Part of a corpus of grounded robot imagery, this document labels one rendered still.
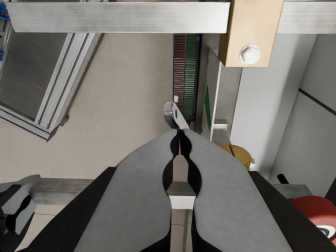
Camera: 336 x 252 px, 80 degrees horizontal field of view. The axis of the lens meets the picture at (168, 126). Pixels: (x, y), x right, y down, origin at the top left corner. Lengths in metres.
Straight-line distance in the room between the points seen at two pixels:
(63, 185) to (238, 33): 0.33
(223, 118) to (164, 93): 0.75
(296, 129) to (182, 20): 0.39
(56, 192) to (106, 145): 1.05
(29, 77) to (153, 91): 0.58
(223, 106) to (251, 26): 0.20
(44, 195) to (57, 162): 1.26
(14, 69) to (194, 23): 0.98
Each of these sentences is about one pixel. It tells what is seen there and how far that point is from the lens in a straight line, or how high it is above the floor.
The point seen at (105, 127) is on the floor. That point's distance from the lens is 1.32.
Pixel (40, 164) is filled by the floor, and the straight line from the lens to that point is 1.72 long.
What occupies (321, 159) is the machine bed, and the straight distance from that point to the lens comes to 0.49.
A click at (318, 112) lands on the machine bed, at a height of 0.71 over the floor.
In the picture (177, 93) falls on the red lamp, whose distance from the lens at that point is 0.40.
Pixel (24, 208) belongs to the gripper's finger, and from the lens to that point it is 0.40.
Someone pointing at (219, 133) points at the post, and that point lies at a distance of 0.39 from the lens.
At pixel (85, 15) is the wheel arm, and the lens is 0.27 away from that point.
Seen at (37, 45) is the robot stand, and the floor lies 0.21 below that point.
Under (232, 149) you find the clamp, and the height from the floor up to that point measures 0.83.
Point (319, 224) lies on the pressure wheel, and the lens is 0.34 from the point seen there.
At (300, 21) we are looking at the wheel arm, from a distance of 0.28.
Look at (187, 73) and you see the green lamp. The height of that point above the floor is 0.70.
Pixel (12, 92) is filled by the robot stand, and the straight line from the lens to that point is 1.20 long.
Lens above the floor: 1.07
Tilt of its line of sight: 60 degrees down
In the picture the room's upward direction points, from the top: 176 degrees counter-clockwise
